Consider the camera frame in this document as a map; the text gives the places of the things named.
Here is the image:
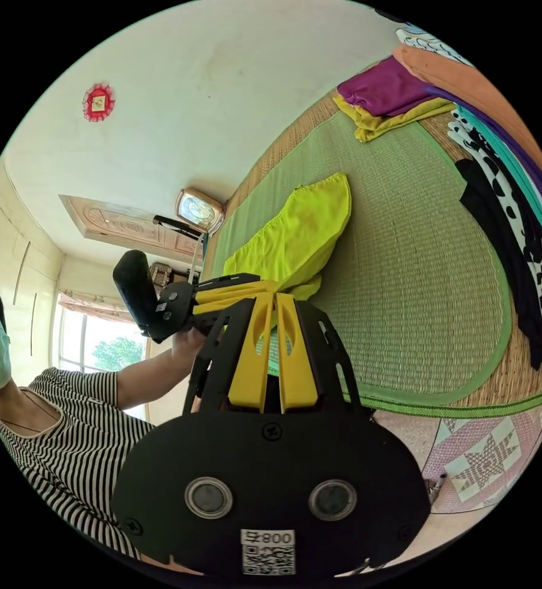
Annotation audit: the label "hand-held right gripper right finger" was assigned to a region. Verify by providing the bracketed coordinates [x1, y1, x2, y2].
[275, 291, 321, 414]

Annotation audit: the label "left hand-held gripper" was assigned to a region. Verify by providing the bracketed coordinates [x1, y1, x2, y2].
[147, 271, 280, 345]

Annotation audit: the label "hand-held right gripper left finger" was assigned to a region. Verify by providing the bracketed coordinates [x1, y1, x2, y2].
[227, 294, 275, 411]

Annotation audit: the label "green short sleeve shirt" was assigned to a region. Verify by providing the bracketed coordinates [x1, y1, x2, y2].
[223, 172, 353, 306]

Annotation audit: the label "person's left forearm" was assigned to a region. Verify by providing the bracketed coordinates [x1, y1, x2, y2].
[115, 341, 199, 411]

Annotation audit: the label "person's left hand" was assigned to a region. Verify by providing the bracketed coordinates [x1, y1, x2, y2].
[171, 326, 210, 365]

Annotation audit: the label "gold framed clock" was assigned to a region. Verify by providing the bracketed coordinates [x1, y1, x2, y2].
[174, 187, 227, 236]

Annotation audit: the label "carved wooden door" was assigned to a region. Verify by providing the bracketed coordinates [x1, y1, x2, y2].
[58, 193, 205, 260]

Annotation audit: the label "window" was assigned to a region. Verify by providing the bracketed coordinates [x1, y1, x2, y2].
[55, 294, 148, 374]

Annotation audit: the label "patterned curtain valance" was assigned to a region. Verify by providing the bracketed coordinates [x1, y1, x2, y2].
[57, 288, 139, 324]

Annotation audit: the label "bed with woven mat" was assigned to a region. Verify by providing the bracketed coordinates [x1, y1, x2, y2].
[200, 27, 542, 517]

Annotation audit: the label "person's body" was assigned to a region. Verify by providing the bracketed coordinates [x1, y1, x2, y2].
[0, 250, 161, 560]

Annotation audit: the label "purple and yellow folded clothes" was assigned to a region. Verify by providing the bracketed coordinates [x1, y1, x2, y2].
[332, 55, 459, 144]

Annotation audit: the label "pile of clothes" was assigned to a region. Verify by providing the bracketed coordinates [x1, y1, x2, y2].
[393, 23, 542, 372]

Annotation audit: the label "red round wall ornament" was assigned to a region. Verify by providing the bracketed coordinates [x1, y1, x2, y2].
[81, 82, 117, 123]

